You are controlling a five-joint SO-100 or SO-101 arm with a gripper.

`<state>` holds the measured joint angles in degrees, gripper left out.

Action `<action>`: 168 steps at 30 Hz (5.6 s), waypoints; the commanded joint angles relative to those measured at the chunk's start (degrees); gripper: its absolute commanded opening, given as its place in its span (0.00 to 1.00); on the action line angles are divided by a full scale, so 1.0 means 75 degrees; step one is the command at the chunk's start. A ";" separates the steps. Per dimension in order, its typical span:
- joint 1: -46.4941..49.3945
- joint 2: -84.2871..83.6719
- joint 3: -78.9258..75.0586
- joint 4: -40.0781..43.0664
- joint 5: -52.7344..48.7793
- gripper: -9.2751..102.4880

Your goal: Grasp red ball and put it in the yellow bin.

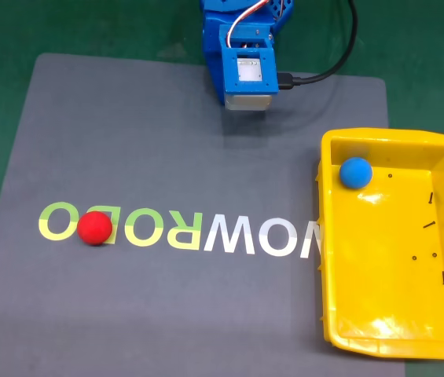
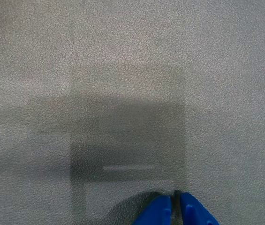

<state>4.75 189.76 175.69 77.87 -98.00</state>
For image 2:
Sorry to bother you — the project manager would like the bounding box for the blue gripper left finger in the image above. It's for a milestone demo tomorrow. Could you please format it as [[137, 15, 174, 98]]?
[[131, 195, 173, 225]]

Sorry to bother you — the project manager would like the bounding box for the grey textured mat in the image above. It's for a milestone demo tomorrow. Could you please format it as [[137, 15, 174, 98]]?
[[0, 0, 265, 225]]

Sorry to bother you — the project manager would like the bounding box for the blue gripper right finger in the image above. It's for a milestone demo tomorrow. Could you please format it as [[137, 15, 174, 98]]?
[[180, 192, 221, 225]]

